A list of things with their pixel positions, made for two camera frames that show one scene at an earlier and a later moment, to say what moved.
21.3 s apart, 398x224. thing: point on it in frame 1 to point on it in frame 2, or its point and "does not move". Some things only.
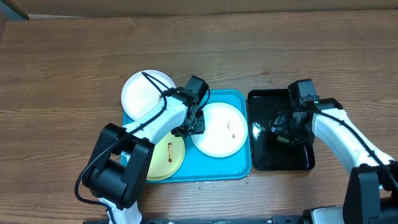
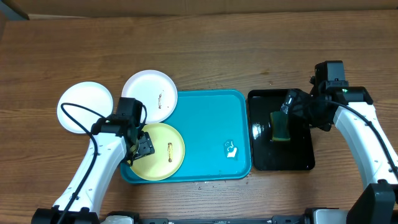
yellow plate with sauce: [167, 158] does not move
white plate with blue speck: [225, 131] to [91, 96]
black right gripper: [284, 128] to [301, 101]
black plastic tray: [268, 152] does not move
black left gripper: [199, 129] to [146, 145]
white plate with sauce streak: [140, 94] does not move
